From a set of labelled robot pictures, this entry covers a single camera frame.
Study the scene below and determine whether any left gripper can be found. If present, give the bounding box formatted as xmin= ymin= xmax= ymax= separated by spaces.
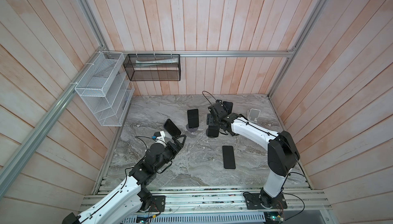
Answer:
xmin=154 ymin=134 xmax=187 ymax=172

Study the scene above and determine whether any black phone stand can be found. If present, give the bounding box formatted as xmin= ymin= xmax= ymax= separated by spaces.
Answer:
xmin=206 ymin=123 xmax=220 ymax=138

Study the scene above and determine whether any white folding phone stand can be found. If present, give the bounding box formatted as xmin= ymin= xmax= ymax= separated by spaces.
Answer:
xmin=247 ymin=108 xmax=261 ymax=123

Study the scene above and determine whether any white phone front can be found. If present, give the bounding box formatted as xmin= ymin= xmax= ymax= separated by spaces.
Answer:
xmin=222 ymin=145 xmax=236 ymax=169

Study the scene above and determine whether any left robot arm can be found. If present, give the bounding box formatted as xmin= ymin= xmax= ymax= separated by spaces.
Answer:
xmin=62 ymin=135 xmax=187 ymax=224

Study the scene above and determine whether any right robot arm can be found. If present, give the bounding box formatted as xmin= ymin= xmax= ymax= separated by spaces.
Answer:
xmin=208 ymin=100 xmax=300 ymax=207

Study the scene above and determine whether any purple phone rear stand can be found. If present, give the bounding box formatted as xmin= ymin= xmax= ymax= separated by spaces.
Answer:
xmin=222 ymin=101 xmax=233 ymax=114

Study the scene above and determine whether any blue phone on white stand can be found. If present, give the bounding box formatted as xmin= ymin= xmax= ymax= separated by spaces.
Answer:
xmin=164 ymin=119 xmax=182 ymax=137

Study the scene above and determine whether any grey round stand base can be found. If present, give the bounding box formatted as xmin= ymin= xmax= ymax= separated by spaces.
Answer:
xmin=186 ymin=124 xmax=199 ymax=133

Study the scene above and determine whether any green phone on round stand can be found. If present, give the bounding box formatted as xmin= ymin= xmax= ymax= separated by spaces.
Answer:
xmin=187 ymin=108 xmax=199 ymax=128

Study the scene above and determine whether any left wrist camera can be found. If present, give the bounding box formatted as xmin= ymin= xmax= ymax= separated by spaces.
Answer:
xmin=152 ymin=131 xmax=166 ymax=146

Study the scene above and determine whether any aluminium front rail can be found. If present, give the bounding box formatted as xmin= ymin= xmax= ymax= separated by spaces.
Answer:
xmin=79 ymin=188 xmax=332 ymax=216

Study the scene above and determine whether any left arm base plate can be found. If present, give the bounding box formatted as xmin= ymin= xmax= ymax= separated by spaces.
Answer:
xmin=140 ymin=195 xmax=166 ymax=212

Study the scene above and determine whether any black wire mesh basket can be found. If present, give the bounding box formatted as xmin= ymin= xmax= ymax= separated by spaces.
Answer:
xmin=123 ymin=53 xmax=181 ymax=82

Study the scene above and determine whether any white wire mesh shelf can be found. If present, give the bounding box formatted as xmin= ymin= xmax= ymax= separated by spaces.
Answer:
xmin=75 ymin=51 xmax=135 ymax=127

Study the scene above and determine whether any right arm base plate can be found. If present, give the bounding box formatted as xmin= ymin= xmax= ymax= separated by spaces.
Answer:
xmin=243 ymin=192 xmax=288 ymax=210

